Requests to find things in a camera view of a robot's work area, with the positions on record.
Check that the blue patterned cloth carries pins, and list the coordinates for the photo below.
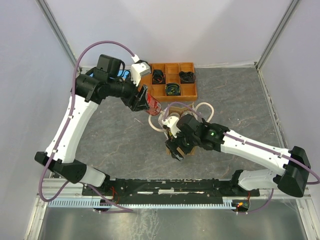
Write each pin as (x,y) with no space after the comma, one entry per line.
(122,73)

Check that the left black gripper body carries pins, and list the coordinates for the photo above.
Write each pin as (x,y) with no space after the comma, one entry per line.
(124,89)

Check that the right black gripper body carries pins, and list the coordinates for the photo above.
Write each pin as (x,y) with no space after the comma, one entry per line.
(184,143)

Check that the canvas tote bag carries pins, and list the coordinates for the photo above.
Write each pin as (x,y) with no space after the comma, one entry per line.
(179,110)

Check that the orange wooden compartment tray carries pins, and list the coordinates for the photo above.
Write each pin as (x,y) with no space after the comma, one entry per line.
(158,89)

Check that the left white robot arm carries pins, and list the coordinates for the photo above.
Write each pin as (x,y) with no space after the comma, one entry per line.
(91,89)

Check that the rolled dark sock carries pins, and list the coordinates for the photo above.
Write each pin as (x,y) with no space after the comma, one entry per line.
(172,89)
(158,77)
(187,77)

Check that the rolled dark sock right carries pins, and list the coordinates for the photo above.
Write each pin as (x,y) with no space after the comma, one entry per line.
(187,77)

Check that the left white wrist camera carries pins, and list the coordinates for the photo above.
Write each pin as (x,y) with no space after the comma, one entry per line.
(138,70)

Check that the rolled dark sock bottom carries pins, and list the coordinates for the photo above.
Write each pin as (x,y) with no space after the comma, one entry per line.
(172,89)

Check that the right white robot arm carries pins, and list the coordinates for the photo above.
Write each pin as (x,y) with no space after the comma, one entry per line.
(284,169)

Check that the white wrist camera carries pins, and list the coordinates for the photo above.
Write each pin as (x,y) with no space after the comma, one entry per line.
(138,70)
(171,123)

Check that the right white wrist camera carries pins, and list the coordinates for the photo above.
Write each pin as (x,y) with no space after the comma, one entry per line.
(171,123)

